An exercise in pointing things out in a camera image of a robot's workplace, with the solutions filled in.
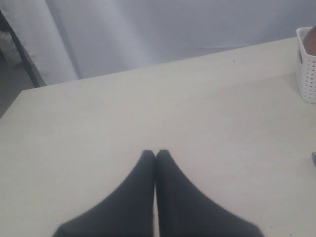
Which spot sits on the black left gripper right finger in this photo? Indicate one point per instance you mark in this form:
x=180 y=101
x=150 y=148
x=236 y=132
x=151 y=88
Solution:
x=184 y=211

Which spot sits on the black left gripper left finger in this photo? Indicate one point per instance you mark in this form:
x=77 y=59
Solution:
x=126 y=212

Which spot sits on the silver fork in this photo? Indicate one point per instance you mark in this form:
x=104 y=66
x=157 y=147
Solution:
x=314 y=158

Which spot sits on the white perforated plastic basket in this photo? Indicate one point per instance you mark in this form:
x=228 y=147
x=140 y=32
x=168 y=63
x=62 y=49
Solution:
x=305 y=68

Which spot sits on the round brown wooden plate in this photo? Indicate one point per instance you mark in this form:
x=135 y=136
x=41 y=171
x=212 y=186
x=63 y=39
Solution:
x=309 y=42

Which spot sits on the white backdrop curtain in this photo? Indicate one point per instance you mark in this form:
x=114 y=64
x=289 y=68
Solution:
x=77 y=39

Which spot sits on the dark metal frame post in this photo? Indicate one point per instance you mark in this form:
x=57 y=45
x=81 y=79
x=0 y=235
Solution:
x=27 y=63

